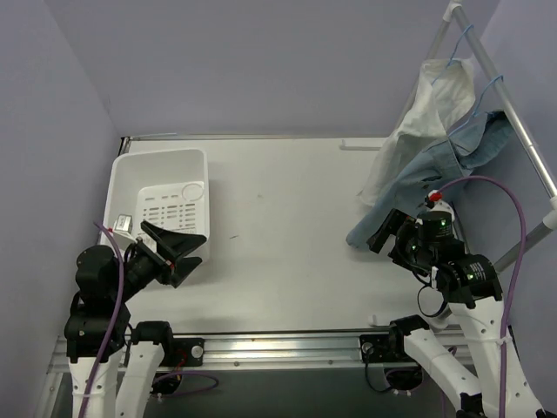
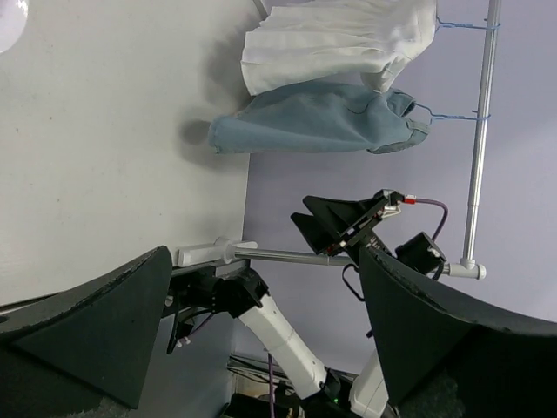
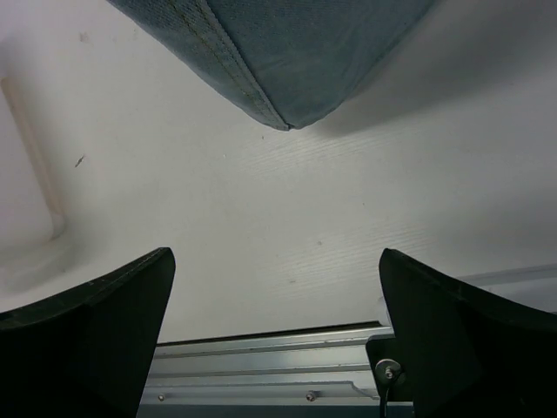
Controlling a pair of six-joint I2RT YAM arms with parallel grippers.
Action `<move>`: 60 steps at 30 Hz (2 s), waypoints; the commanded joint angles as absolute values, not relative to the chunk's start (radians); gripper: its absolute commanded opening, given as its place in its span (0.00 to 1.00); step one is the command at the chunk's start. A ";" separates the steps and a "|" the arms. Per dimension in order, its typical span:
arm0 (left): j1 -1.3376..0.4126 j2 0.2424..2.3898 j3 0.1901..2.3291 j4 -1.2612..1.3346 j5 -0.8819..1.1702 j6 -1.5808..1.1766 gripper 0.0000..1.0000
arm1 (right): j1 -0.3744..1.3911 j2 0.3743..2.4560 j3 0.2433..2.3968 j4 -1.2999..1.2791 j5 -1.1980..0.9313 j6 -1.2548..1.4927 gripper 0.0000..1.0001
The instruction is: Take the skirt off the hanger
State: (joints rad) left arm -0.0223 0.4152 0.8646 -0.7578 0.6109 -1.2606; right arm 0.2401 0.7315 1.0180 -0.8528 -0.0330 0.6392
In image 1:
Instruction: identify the white shirt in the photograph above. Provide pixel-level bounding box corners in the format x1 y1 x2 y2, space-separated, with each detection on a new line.
359 59 475 206

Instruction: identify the blue wire shirt hanger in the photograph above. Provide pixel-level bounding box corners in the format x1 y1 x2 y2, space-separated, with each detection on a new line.
431 24 474 85

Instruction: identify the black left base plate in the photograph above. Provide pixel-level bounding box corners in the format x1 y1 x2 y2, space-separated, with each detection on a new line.
160 337 205 369

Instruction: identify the blue wire skirt hanger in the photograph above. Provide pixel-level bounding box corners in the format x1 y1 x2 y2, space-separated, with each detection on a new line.
447 74 504 138

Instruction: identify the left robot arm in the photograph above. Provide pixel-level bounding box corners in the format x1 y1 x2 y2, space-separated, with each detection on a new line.
64 221 207 417

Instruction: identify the light blue denim skirt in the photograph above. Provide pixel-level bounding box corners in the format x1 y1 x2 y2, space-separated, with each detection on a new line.
346 111 513 251

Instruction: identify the aluminium mounting rail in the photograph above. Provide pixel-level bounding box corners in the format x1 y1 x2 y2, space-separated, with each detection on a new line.
46 330 475 375

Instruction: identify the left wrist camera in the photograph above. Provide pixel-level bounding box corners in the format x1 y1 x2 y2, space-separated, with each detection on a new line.
109 214 137 251

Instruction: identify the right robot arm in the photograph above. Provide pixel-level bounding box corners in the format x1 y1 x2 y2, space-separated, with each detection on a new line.
367 209 547 417

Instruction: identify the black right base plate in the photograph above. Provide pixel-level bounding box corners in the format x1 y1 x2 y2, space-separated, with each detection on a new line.
359 334 408 364

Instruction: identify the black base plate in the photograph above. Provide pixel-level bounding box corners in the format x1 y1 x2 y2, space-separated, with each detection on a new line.
359 334 408 364
160 337 205 369

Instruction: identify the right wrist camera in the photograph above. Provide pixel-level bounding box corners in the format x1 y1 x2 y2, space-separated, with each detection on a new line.
425 190 455 221

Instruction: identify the metal clothes rack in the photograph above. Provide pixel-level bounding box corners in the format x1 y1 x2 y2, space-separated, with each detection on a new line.
424 0 557 271

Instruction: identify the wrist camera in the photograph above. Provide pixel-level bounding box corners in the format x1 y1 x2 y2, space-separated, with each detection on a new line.
109 214 137 251
425 190 455 221

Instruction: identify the white plastic bin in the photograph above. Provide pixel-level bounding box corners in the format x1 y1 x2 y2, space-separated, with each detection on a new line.
103 148 210 250

